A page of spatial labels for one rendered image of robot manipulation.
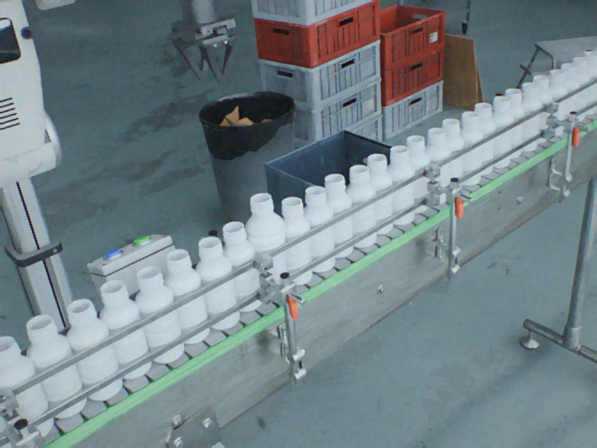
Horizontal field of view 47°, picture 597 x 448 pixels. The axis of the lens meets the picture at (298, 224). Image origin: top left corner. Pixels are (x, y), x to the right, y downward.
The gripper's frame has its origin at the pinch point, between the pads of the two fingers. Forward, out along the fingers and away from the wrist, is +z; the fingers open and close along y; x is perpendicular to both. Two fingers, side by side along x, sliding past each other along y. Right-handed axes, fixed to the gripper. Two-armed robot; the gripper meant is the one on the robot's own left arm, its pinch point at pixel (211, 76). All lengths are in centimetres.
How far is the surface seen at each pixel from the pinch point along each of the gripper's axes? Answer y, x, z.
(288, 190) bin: 38, -40, 46
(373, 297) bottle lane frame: -11, -22, 51
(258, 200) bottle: -6.7, -0.6, 21.5
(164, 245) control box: 4.9, 13.3, 28.1
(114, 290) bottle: -6.5, 28.4, 25.4
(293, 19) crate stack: 176, -160, 33
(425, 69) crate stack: 187, -270, 88
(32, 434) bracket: -19, 49, 33
